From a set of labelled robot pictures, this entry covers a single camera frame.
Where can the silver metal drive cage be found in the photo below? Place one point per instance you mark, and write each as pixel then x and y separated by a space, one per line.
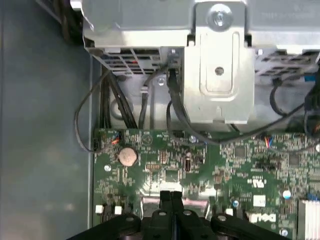
pixel 217 62

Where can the round coin battery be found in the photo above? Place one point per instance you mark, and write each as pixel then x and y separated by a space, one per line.
pixel 128 157

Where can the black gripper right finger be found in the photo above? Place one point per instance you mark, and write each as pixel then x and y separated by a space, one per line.
pixel 185 225

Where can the black open PC case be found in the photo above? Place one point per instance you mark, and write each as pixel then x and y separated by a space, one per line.
pixel 45 125

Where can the green motherboard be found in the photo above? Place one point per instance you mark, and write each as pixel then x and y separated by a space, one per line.
pixel 225 162

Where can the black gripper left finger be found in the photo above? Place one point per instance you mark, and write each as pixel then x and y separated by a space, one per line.
pixel 160 225

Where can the silver chipset heatsink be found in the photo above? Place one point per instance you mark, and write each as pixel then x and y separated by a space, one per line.
pixel 310 220

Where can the metal socket cover frame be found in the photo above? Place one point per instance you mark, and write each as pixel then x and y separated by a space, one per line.
pixel 192 199

